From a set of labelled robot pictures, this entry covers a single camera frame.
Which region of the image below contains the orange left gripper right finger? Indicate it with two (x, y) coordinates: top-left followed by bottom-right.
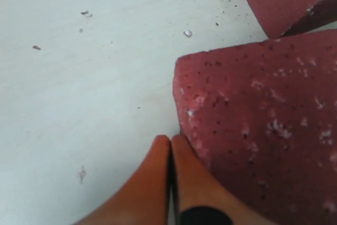
(171, 135), (275, 224)

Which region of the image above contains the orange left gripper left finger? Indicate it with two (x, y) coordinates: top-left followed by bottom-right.
(77, 135), (171, 225)

